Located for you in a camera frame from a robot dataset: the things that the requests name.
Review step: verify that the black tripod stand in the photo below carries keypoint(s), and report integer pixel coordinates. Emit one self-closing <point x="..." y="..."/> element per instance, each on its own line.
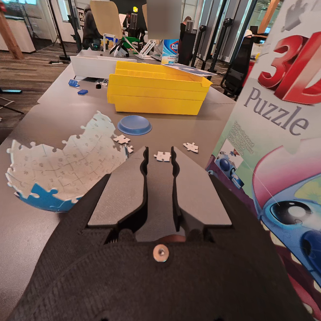
<point x="64" y="58"/>

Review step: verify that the blue round plastic stand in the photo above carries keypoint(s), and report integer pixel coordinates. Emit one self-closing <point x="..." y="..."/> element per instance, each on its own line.
<point x="134" y="125"/>

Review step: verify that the blue white printed sheet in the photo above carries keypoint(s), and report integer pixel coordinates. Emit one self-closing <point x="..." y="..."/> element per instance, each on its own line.
<point x="188" y="69"/>

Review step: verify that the row of grey partition panels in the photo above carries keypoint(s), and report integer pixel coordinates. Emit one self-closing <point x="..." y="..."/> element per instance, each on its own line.
<point x="213" y="25"/>

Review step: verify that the black red office chair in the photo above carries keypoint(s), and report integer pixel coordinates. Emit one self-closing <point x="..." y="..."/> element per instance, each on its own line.
<point x="233" y="80"/>

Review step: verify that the tan rounded panel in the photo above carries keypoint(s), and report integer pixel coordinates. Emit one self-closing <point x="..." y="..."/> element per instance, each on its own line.
<point x="105" y="17"/>

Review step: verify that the small black toy robot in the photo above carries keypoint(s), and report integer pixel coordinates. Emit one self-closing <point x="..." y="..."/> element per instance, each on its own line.
<point x="96" y="44"/>

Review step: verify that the disinfecting wipes canister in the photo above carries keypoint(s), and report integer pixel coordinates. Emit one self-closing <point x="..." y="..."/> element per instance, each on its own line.
<point x="170" y="52"/>

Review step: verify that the partly built puzzle ball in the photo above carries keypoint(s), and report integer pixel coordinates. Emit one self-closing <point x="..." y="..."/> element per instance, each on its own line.
<point x="50" y="165"/>

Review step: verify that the cartoon print puzzle box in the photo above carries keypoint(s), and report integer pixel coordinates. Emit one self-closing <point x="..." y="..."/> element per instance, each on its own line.
<point x="275" y="125"/>

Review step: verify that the white plastic tray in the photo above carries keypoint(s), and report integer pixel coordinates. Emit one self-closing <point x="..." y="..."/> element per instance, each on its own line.
<point x="90" y="67"/>

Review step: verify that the small blue plastic part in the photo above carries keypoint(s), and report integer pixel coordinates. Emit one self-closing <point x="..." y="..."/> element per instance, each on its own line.
<point x="82" y="92"/>
<point x="73" y="83"/>

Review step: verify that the white cabinet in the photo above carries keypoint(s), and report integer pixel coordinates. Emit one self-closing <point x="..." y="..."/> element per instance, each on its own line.
<point x="22" y="37"/>

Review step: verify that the plain wooden post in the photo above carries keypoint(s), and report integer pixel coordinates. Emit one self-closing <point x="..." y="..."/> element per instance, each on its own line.
<point x="269" y="15"/>

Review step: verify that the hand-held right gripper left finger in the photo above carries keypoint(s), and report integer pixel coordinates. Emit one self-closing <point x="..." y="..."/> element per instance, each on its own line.
<point x="117" y="200"/>

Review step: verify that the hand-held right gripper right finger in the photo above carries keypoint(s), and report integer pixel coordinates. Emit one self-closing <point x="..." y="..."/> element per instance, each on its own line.
<point x="203" y="200"/>

